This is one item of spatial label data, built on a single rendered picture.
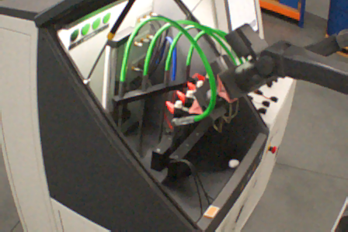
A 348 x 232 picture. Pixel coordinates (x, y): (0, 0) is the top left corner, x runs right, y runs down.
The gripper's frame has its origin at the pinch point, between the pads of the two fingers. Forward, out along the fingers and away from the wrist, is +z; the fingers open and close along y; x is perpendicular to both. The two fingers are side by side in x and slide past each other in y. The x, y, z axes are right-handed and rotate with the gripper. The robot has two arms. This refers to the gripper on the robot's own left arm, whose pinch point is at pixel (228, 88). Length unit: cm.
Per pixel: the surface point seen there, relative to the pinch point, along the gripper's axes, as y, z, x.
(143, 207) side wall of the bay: 26.0, 23.5, 19.9
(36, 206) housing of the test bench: 60, 72, 9
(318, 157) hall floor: -153, 173, 69
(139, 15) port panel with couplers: -7, 48, -40
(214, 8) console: -34, 43, -33
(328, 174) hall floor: -146, 156, 84
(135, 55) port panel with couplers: -4, 60, -29
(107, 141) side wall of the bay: 28.1, 16.5, -0.6
